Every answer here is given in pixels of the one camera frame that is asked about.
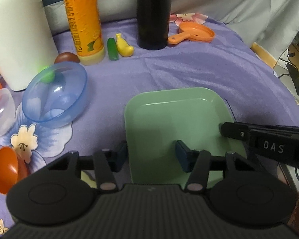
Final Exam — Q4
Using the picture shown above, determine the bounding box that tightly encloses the green square plate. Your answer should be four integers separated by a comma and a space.
125, 87, 246, 186

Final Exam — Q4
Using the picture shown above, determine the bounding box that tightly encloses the blue translucent bowl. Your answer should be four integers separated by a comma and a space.
22, 62, 88, 128

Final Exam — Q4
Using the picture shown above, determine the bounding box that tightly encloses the small orange bowl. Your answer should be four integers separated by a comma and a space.
0, 147, 29, 195

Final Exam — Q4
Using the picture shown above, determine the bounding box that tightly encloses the clear plastic bowl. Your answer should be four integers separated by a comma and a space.
0, 88, 16, 136

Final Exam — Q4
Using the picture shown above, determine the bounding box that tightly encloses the bright green toy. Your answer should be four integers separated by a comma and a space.
41, 70, 55, 83

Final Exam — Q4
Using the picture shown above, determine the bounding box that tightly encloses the green toy vegetable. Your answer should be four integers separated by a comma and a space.
107, 38, 119, 61

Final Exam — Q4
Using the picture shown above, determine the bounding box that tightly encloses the brown toy mushroom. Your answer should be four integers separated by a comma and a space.
54, 52, 80, 64

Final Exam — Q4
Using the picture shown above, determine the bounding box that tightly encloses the yellow toy banana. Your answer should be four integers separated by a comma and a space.
116, 33, 134, 57

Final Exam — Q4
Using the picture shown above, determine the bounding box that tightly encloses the orange toy frying pan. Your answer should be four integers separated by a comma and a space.
167, 22, 215, 45

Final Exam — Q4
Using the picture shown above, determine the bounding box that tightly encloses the white thermos jug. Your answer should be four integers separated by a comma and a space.
0, 0, 58, 91

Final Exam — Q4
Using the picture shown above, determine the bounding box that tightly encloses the yellow orange bottle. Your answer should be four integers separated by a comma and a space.
64, 0, 105, 65

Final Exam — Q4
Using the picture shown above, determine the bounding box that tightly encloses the black tall flask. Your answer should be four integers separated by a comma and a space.
137, 0, 172, 50

